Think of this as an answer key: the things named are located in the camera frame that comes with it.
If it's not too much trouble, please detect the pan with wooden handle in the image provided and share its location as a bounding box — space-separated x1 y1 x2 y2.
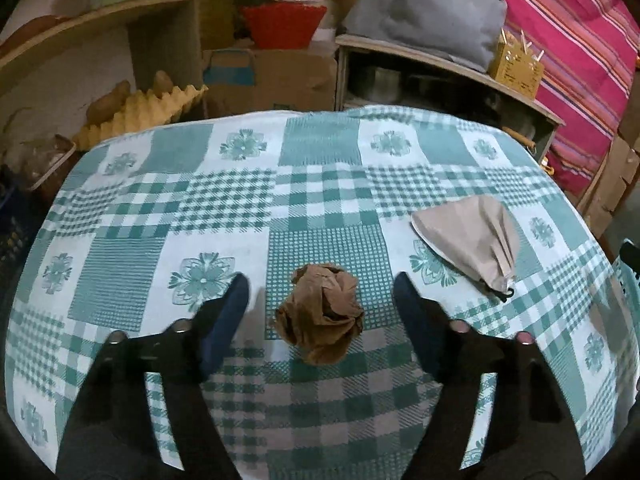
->
505 127 538 153

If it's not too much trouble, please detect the beige face mask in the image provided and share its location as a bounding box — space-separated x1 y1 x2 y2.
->
411 195 522 302

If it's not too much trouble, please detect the brown paper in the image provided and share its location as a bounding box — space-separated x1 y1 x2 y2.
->
274 262 364 367

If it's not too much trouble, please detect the brown cardboard box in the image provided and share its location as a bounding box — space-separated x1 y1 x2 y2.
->
202 47 338 116

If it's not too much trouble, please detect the yellow egg carton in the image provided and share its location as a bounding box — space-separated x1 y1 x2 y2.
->
72 84 208 150

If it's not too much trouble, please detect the pink striped blanket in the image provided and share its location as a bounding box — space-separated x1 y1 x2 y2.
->
445 0 640 196

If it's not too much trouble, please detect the green checked tablecloth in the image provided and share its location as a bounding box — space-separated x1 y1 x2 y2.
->
4 105 636 480

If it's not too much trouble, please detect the wooden side shelf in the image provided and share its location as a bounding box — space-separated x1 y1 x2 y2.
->
335 34 566 161

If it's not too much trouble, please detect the light blue perforated basket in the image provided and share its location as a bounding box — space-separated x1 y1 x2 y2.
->
612 255 640 321

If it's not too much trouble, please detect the wooden shelf unit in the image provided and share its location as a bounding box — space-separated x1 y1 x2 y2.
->
0 0 203 126

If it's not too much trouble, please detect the dark blue plastic crate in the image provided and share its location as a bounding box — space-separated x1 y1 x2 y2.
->
0 165 46 261

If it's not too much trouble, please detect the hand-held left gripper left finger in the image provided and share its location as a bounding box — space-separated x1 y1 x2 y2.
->
56 272 251 480

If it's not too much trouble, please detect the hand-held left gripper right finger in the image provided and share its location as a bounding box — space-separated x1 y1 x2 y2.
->
394 272 587 480

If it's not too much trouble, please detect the red plastic basket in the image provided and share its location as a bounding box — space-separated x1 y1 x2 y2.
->
241 2 328 51

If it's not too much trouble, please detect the cardboard panel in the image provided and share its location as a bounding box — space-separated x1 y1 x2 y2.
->
577 110 640 241

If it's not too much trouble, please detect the potato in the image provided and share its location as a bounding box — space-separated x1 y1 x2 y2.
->
150 70 173 98
85 80 132 123

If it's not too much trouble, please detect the grey pillow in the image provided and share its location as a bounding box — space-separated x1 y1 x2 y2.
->
342 0 508 73

